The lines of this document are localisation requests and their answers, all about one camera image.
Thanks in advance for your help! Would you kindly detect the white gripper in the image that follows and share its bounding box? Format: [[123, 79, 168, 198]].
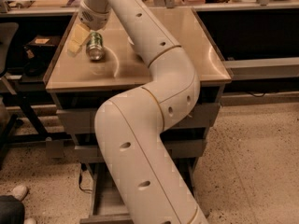
[[67, 1, 110, 56]]

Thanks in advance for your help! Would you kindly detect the green soda can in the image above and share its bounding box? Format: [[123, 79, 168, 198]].
[[86, 32, 105, 61]]

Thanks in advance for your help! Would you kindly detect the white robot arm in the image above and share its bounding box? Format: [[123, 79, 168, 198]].
[[78, 0, 208, 224]]

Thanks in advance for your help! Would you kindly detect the grey drawer cabinet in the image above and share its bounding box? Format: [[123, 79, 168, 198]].
[[42, 7, 233, 224]]

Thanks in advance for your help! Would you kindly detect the top drawer front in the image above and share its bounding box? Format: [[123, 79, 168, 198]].
[[56, 103, 221, 134]]

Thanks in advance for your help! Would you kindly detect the open bottom drawer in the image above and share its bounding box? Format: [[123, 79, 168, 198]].
[[79, 158, 198, 224]]

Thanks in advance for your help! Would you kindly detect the black box with label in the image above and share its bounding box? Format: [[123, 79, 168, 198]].
[[24, 35, 61, 59]]

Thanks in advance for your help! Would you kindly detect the white ceramic bowl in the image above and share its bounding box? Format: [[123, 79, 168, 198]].
[[127, 36, 135, 50]]

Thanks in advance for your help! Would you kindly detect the black office chair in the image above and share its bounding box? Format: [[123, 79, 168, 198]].
[[0, 22, 19, 164]]

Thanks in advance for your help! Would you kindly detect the white shoe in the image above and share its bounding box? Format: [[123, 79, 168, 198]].
[[11, 185, 29, 201]]

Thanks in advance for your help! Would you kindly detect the dark trouser leg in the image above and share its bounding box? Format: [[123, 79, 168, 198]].
[[0, 195, 25, 224]]

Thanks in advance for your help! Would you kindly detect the black cable on floor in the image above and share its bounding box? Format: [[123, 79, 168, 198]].
[[78, 163, 93, 194]]

